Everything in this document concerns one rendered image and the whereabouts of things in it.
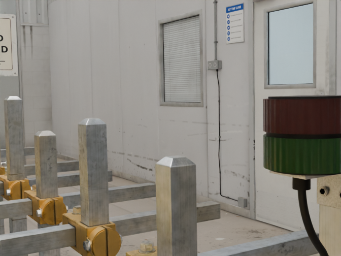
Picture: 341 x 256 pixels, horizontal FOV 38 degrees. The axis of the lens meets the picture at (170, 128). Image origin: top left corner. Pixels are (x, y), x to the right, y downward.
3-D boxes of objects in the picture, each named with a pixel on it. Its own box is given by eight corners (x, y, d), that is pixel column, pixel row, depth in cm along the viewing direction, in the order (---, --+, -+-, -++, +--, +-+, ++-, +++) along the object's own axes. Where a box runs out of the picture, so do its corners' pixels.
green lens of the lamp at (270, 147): (306, 158, 38) (306, 129, 38) (373, 167, 33) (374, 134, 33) (245, 165, 35) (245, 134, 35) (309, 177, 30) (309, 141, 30)
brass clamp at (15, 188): (20, 191, 133) (19, 172, 132) (34, 200, 121) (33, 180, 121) (-4, 194, 130) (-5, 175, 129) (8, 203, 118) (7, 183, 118)
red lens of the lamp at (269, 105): (306, 126, 38) (306, 97, 38) (374, 130, 33) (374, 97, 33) (245, 130, 35) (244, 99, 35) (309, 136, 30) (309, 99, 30)
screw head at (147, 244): (150, 247, 67) (149, 238, 67) (158, 251, 65) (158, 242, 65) (136, 250, 66) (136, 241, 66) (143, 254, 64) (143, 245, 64)
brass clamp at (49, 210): (49, 210, 112) (48, 187, 111) (70, 222, 100) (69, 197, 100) (21, 214, 108) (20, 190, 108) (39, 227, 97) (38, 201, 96)
